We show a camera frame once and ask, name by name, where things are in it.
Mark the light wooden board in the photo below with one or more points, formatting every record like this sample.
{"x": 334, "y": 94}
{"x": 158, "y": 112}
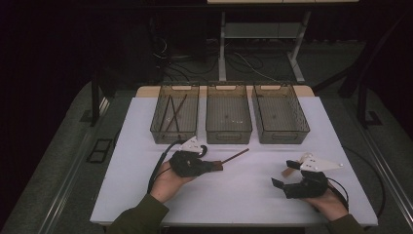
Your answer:
{"x": 146, "y": 92}

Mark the person's right hand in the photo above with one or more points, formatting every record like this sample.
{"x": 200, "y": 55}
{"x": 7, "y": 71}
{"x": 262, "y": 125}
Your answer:
{"x": 331, "y": 206}

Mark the brown wooden chopstick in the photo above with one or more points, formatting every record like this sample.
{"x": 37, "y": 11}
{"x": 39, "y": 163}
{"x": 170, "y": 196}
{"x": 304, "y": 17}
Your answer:
{"x": 181, "y": 104}
{"x": 237, "y": 155}

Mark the white metal desk frame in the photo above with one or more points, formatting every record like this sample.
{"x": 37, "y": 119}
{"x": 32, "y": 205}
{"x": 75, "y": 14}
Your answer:
{"x": 222, "y": 48}

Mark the metal floor rail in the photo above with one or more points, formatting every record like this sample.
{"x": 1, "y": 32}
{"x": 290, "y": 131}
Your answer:
{"x": 389, "y": 182}
{"x": 65, "y": 191}

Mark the person's left hand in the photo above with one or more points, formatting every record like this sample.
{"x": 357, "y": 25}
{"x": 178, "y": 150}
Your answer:
{"x": 165, "y": 185}

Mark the black metal stand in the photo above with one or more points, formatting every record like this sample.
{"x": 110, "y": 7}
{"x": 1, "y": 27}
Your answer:
{"x": 362, "y": 97}

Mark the small beige wooden spoon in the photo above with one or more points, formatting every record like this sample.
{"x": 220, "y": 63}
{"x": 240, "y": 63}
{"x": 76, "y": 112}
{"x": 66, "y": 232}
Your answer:
{"x": 286, "y": 173}

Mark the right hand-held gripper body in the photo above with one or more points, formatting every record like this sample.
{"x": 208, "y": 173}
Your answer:
{"x": 311, "y": 187}

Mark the smoky transparent plastic basket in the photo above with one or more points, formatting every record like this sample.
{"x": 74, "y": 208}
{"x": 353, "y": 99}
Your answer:
{"x": 229, "y": 113}
{"x": 279, "y": 113}
{"x": 185, "y": 120}

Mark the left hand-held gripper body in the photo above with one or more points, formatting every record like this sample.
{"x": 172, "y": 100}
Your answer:
{"x": 186, "y": 164}

